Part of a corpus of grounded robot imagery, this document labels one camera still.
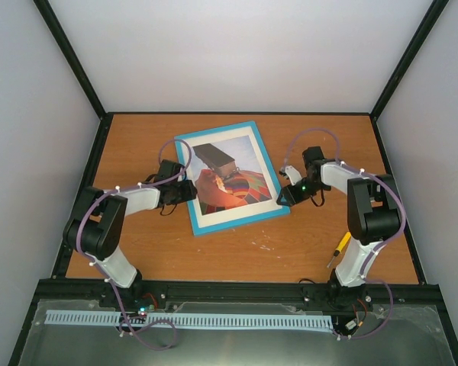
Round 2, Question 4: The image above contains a blue wooden picture frame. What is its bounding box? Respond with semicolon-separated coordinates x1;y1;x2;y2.
175;120;290;236

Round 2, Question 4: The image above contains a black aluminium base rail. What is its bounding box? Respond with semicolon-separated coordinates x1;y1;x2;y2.
35;278;441;315

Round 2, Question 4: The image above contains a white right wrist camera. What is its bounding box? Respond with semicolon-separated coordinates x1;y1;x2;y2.
279;165;302;186

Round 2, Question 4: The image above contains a hot air balloon photo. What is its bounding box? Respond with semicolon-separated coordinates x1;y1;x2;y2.
191;136;272;215

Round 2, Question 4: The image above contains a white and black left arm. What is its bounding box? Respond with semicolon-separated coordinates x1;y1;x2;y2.
63;159;197;307

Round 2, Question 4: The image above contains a light blue slotted cable duct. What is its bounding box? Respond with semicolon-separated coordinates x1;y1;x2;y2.
44;310;333;332

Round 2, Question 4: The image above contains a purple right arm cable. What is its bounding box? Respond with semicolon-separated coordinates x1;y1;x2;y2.
285;127;406;341

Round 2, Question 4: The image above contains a black enclosure frame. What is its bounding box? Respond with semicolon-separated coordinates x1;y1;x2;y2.
9;1;458;365

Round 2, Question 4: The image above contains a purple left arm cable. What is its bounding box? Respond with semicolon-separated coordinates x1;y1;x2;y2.
76;138;193;350

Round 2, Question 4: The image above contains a yellow handled screwdriver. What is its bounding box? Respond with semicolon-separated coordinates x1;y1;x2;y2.
327;232;351;268

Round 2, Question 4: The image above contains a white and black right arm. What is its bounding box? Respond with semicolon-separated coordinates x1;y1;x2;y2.
276;146;406;310

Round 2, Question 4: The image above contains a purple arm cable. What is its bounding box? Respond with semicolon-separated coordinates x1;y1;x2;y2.
285;127;406;341
76;138;193;350

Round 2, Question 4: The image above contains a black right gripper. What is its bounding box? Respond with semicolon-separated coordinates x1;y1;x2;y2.
278;176;326;207

